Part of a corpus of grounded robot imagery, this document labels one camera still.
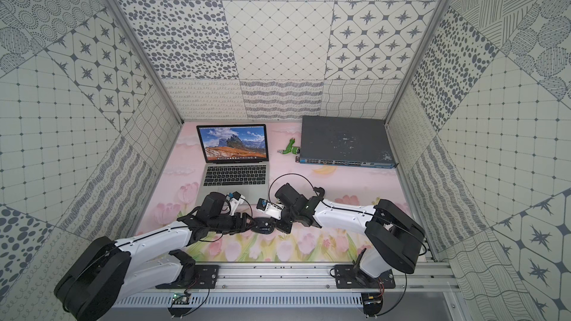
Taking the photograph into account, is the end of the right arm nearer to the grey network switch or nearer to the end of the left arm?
the end of the left arm

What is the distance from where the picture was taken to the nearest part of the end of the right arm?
62 centimetres

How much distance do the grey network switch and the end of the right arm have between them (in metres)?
0.36

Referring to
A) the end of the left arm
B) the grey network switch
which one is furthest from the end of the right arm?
the grey network switch

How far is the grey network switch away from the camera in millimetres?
1031
